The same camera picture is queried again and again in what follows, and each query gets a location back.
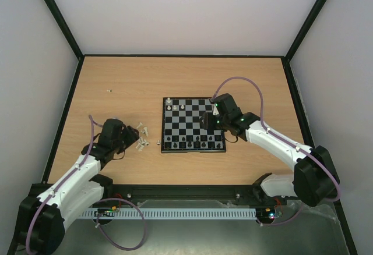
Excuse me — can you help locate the black frame post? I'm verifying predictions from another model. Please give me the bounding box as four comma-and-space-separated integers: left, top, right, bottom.
285, 0, 327, 62
44, 0, 84, 61

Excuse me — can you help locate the black frame post right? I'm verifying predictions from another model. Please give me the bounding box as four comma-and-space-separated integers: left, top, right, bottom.
285, 0, 327, 62

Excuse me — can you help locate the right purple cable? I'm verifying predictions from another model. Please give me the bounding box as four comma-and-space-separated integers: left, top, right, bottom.
212, 76, 342, 202

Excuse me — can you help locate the black frame post left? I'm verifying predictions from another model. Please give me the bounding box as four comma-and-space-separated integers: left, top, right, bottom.
44, 0, 84, 61

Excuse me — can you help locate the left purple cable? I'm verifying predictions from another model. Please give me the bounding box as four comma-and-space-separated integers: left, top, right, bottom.
25, 114, 104, 254

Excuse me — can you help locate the light blue cable duct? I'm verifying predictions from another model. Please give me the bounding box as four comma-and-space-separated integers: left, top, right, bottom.
78, 208, 256, 220

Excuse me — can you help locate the black aluminium rail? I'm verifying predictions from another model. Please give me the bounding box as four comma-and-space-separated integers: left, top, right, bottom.
29, 183, 339, 206

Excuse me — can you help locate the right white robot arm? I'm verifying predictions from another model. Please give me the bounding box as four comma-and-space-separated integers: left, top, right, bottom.
200, 93, 340, 207

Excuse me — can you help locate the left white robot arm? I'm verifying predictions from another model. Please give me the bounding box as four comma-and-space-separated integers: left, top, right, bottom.
14, 118, 139, 254

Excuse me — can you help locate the black grey chessboard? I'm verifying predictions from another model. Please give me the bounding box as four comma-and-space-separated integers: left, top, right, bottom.
161, 97, 226, 153

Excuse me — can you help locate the purple cable loop bottom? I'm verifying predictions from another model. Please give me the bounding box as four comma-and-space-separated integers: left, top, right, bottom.
94, 198, 146, 250

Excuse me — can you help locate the pile of white chess pieces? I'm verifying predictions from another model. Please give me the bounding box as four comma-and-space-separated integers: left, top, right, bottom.
135, 122, 161, 152

